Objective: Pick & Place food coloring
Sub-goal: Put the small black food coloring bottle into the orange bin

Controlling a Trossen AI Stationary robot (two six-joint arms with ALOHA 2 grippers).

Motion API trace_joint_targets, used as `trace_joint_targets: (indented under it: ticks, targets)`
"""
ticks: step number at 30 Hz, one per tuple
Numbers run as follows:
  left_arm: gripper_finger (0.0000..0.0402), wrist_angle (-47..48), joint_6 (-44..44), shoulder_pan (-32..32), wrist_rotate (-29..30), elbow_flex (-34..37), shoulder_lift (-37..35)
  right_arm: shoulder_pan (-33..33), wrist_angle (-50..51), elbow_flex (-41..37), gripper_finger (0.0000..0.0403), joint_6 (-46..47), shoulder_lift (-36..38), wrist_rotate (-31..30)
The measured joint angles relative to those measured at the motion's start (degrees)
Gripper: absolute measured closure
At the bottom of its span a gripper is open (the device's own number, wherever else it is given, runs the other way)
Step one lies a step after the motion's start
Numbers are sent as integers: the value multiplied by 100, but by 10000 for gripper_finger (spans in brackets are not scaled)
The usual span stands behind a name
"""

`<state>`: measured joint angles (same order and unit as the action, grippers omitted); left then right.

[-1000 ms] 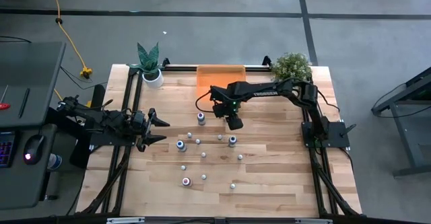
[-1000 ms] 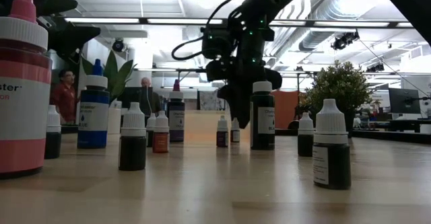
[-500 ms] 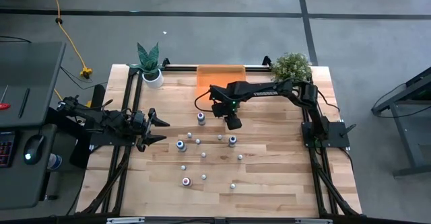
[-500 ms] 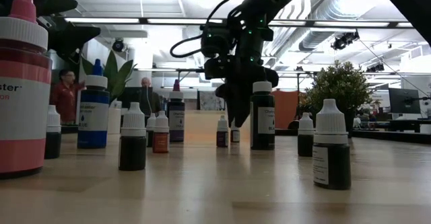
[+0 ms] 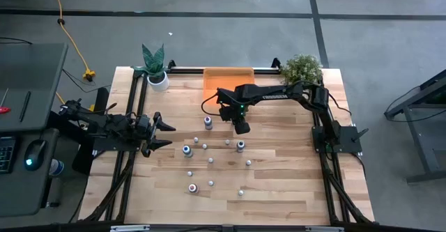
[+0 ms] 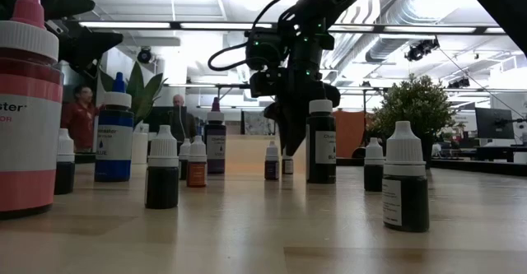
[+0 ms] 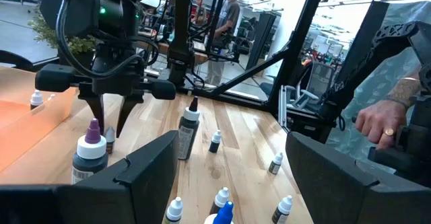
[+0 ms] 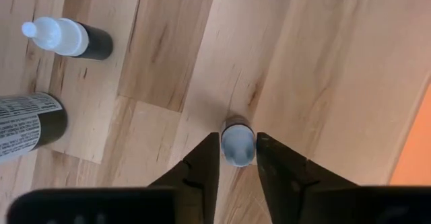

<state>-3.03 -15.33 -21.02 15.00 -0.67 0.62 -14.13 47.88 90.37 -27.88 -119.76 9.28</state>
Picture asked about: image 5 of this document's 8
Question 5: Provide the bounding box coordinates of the black computer mouse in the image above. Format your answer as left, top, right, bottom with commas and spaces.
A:
23, 139, 47, 172

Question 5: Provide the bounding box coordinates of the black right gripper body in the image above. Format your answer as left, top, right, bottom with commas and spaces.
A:
218, 100, 252, 137

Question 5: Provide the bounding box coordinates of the black pen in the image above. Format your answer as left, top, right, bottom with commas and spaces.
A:
19, 91, 32, 123

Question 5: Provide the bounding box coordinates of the black camera cable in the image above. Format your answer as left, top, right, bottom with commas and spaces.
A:
201, 91, 224, 116

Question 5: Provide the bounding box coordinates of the silver metal bracket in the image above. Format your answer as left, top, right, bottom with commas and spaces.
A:
110, 224, 151, 232
305, 226, 345, 232

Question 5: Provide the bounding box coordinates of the dark grey desk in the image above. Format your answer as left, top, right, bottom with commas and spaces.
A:
0, 42, 69, 217

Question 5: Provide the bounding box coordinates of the orange translucent plastic bin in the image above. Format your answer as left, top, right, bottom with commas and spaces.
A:
203, 67, 256, 102

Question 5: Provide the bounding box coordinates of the bushy plant in black pot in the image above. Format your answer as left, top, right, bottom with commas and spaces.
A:
279, 53, 324, 86

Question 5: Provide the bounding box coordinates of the black metal cart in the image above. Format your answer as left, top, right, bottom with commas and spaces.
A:
384, 68, 446, 184

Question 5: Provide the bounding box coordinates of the yellow extension cable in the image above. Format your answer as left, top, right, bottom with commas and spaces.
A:
45, 0, 97, 104

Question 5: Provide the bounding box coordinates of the black keyboard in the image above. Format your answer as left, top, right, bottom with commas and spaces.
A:
0, 136, 17, 175

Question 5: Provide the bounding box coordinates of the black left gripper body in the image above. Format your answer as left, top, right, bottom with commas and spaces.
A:
134, 114, 157, 158

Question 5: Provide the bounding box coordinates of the snake plant in white pot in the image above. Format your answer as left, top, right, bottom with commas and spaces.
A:
134, 43, 171, 93

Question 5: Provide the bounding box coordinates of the black floor cable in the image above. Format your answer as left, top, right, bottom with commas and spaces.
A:
0, 36, 33, 46
61, 68, 112, 94

